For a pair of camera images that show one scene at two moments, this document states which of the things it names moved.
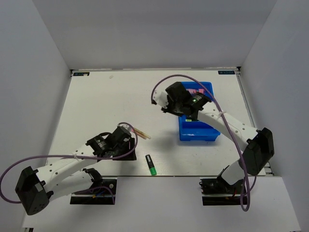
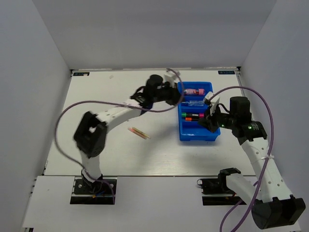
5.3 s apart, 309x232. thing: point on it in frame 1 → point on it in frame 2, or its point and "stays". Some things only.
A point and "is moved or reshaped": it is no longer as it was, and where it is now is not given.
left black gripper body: x=121 y=151 → x=161 y=95
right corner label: x=226 y=72 stays
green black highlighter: x=151 y=165 is moved or reshaped
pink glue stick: x=199 y=90 stays
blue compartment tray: x=193 y=130 stays
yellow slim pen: x=142 y=133 stays
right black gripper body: x=173 y=107 → x=224 y=120
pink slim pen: x=139 y=134 stays
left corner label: x=81 y=73 stays
